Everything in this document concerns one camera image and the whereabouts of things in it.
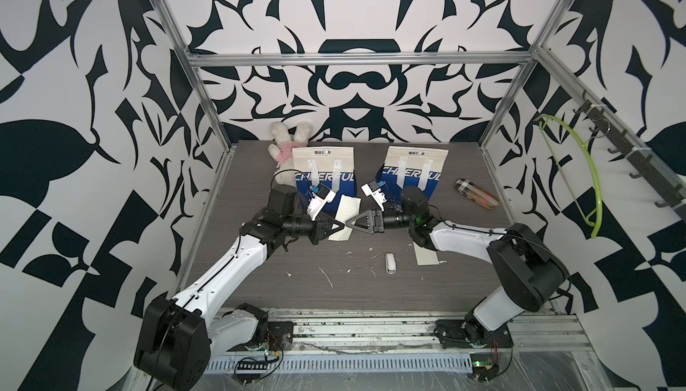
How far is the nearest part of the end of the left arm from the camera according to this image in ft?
2.18

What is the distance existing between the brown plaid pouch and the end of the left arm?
652 mm

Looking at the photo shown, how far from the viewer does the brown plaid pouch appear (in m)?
1.01

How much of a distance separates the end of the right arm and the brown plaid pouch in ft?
1.43
